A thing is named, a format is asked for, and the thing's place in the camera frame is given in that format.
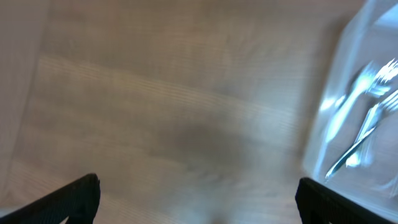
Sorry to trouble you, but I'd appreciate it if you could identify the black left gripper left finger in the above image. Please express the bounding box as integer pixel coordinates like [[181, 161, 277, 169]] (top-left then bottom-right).
[[1, 173, 101, 224]]

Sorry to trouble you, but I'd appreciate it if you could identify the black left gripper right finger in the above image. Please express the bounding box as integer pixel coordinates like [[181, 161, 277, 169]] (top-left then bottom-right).
[[295, 177, 393, 224]]

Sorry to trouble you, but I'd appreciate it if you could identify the steel fork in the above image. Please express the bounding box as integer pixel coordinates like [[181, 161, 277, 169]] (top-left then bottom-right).
[[325, 90, 397, 180], [342, 59, 397, 167]]

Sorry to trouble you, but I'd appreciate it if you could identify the pale blue plastic fork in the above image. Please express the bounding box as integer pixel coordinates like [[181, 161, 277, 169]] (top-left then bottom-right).
[[325, 62, 378, 142]]

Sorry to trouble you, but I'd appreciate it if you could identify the clear left plastic container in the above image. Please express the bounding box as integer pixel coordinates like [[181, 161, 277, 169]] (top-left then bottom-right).
[[302, 1, 397, 222]]

